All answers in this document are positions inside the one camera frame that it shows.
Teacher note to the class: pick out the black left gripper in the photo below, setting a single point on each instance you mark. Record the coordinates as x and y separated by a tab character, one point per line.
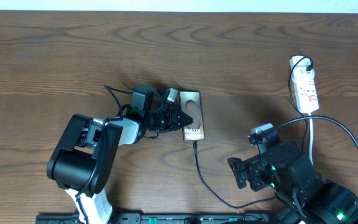
173	117

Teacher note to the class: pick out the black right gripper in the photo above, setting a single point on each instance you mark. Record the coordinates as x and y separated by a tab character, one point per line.
253	167

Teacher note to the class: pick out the rose gold Galaxy smartphone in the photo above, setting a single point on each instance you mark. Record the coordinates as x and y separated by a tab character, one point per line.
191	105

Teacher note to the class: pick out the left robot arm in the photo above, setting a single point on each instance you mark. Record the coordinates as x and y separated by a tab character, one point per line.
82	160

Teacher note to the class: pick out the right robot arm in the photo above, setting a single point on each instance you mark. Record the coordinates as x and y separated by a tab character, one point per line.
281	166

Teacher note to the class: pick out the white USB charger plug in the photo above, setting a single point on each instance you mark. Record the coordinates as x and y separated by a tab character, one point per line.
306	71

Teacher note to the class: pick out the white power strip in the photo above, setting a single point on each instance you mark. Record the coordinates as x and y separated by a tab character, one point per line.
305	90

